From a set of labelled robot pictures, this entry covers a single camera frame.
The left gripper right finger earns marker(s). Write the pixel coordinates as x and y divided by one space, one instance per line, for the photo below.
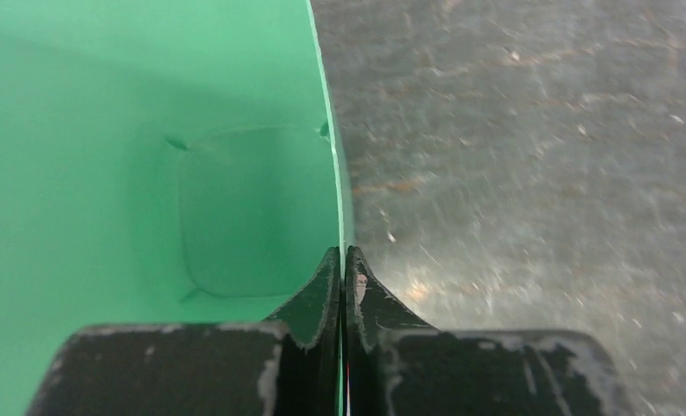
399 364

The green plastic trash bin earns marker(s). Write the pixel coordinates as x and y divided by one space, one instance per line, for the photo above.
160 161

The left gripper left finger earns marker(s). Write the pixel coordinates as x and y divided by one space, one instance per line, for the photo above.
286 364

